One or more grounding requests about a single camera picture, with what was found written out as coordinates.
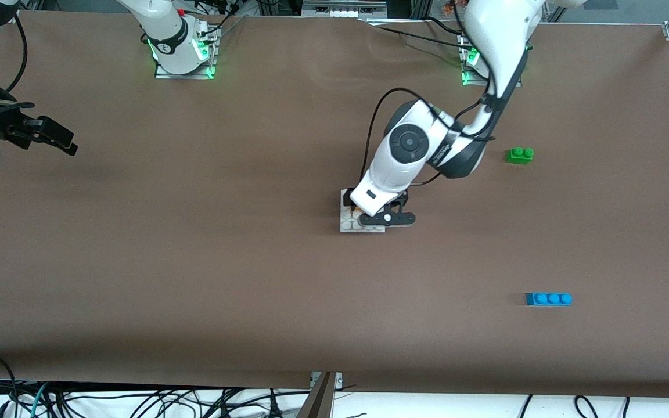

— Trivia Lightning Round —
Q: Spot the dark wedge post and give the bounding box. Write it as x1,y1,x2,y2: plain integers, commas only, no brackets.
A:
297,372,335,418

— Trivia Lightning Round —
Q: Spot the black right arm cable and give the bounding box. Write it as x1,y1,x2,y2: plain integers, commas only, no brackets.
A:
6,17,27,93

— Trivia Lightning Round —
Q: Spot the blue three-stud block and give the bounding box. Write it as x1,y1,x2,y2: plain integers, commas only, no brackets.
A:
526,292,573,307

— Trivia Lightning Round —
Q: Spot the black camera mounting bracket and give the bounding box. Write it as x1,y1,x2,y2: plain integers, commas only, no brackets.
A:
358,194,416,228

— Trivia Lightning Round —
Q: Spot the short black table cable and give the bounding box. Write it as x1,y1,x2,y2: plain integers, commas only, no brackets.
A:
423,16,466,38

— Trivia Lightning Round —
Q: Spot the white studded base plate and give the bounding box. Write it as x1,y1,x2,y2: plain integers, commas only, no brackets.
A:
339,189,387,234

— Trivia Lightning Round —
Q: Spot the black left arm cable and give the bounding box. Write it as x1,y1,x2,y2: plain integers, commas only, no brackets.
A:
359,87,495,186

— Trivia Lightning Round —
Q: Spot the long black table cable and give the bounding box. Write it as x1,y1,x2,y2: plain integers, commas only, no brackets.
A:
376,25,474,52

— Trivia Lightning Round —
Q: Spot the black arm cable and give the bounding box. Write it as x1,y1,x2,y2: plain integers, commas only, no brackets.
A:
359,87,495,186
6,17,27,93

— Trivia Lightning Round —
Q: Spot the brown table cover sheet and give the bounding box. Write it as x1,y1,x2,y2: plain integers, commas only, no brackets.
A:
0,10,669,401

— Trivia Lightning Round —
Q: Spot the grey aluminium frame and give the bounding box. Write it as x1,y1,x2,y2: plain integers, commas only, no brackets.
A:
301,0,389,19

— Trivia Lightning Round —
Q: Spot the teal floor cable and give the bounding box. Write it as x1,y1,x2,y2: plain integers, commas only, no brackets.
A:
30,382,51,418

